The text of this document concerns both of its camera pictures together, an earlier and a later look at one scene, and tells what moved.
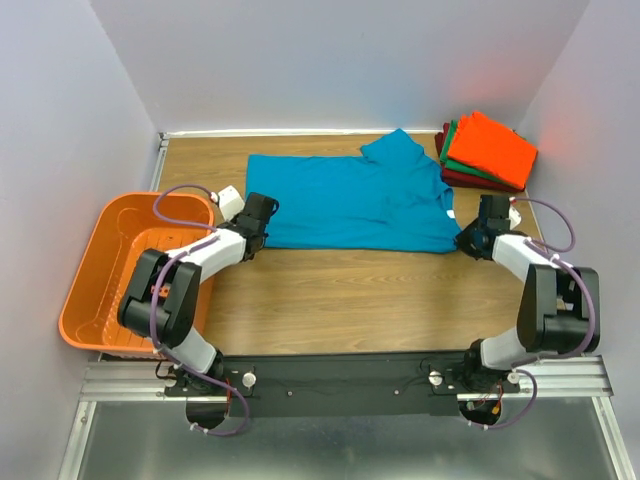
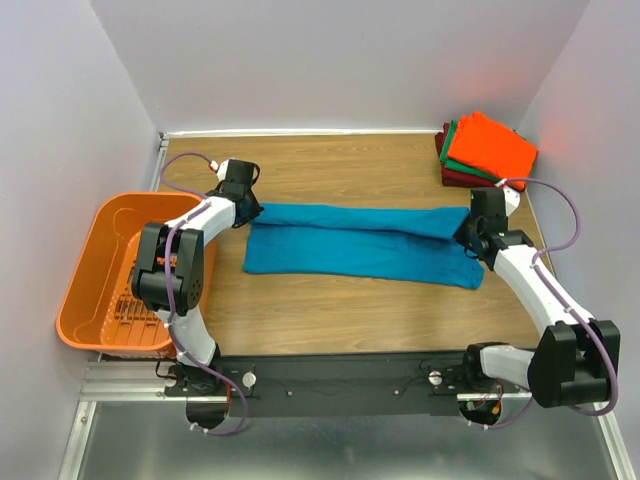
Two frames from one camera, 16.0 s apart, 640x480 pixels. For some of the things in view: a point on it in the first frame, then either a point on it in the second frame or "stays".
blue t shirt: [387, 198] to [403, 244]
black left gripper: [235, 219] to [254, 210]
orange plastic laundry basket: [128, 227] stays
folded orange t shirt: [483, 143] stays
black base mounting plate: [341, 385] stays
